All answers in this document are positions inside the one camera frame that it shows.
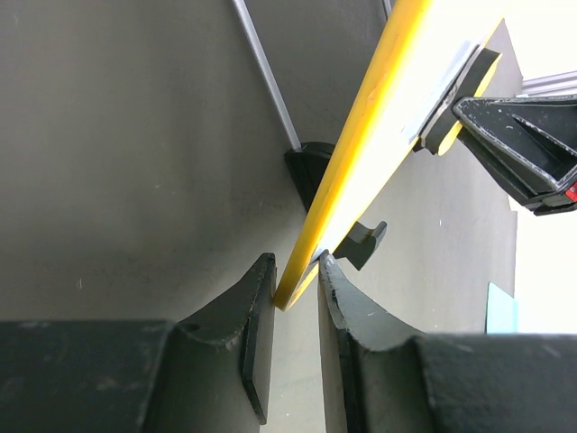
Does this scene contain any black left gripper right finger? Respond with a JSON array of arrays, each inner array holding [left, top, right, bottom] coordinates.
[[318, 253, 576, 432]]

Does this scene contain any yellow framed whiteboard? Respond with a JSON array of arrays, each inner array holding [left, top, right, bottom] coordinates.
[[274, 1, 510, 310]]

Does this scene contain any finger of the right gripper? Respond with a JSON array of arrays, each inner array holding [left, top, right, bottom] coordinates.
[[453, 95, 576, 216]]

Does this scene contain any black whiteboard foot far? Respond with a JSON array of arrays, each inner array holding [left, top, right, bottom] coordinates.
[[284, 142, 334, 212]]

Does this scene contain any teal foam pad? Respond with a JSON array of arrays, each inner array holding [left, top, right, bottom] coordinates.
[[485, 282, 518, 334]]

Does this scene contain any aluminium frame rail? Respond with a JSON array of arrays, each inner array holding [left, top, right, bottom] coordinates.
[[519, 71, 577, 97]]

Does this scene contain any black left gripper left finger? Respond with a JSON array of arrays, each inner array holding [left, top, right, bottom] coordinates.
[[1, 253, 276, 432]]

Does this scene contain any black whiteboard foot near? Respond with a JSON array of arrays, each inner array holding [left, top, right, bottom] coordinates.
[[333, 221, 388, 271]]

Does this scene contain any black whiteboard foot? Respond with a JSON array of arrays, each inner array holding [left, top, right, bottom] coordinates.
[[284, 142, 334, 212], [333, 221, 388, 271]]

